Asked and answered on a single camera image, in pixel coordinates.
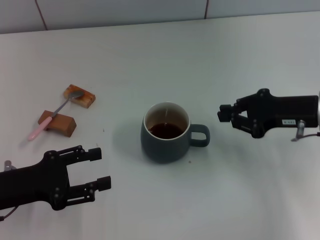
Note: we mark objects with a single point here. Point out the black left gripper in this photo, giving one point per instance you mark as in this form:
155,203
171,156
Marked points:
30,183

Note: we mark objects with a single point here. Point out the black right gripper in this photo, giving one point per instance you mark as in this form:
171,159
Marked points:
285,110

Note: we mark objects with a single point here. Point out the grey ceramic coffee cup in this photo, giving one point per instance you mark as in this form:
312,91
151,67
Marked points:
162,150

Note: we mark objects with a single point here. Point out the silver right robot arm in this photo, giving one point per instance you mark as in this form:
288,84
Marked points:
318,110

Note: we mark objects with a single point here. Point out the dark arched wooden block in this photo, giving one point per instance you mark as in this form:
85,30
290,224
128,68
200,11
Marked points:
62,123

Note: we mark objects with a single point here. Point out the light wooden block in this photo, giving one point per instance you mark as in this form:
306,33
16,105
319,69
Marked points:
85,98

